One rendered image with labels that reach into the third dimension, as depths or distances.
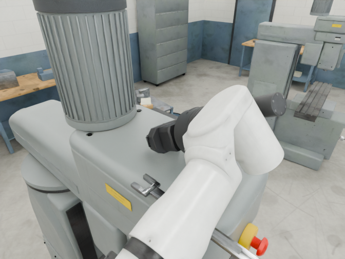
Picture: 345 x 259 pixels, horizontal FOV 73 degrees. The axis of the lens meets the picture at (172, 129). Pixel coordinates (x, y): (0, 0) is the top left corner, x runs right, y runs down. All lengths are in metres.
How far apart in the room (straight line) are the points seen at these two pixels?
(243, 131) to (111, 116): 0.39
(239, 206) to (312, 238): 2.57
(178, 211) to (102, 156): 0.34
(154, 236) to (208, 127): 0.13
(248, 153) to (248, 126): 0.04
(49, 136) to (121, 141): 0.41
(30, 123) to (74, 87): 0.49
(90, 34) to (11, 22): 4.21
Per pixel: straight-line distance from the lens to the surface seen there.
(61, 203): 1.00
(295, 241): 2.91
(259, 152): 0.34
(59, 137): 0.91
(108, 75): 0.58
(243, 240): 0.54
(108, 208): 0.70
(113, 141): 0.59
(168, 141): 0.44
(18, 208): 3.38
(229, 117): 0.28
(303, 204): 3.28
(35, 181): 1.08
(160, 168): 0.50
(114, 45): 0.57
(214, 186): 0.26
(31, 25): 4.85
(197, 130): 0.28
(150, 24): 5.64
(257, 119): 0.33
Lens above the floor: 2.22
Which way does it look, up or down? 32 degrees down
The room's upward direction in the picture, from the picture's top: straight up
